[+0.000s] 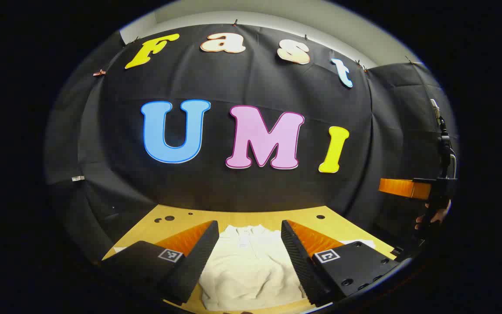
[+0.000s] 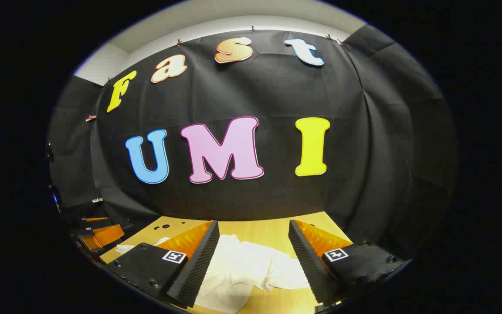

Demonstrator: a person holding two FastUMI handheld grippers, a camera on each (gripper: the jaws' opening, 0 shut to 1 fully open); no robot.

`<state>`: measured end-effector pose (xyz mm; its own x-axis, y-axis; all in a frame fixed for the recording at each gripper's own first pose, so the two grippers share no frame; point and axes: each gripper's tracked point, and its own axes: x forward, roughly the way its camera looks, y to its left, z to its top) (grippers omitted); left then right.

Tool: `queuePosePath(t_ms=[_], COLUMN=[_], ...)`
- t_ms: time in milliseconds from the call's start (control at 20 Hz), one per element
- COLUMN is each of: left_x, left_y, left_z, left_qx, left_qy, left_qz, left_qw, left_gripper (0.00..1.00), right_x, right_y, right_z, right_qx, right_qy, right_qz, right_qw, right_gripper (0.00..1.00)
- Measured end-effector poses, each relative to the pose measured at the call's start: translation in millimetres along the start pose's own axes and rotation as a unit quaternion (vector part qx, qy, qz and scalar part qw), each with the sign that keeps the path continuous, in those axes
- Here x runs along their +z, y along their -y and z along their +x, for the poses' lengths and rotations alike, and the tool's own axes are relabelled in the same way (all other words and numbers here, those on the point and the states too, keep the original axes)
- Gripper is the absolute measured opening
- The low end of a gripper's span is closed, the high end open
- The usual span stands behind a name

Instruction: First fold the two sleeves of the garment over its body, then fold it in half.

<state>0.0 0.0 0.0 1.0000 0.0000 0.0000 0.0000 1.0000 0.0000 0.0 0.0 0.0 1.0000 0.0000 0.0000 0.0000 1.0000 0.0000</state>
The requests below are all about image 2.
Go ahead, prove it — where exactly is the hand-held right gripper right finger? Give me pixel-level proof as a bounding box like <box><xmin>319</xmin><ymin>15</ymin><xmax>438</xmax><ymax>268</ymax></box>
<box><xmin>288</xmin><ymin>219</ymin><xmax>411</xmax><ymax>307</ymax></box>

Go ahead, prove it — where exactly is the black backdrop cloth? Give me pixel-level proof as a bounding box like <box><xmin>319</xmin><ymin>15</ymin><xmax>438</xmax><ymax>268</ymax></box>
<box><xmin>47</xmin><ymin>25</ymin><xmax>458</xmax><ymax>262</ymax></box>

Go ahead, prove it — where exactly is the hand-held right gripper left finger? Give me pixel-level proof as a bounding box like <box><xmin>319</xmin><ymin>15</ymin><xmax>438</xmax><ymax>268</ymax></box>
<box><xmin>105</xmin><ymin>220</ymin><xmax>220</xmax><ymax>308</ymax></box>

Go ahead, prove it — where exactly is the cream white sweatshirt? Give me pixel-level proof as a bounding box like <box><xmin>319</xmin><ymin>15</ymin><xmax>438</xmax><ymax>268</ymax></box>
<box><xmin>115</xmin><ymin>234</ymin><xmax>310</xmax><ymax>314</ymax></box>

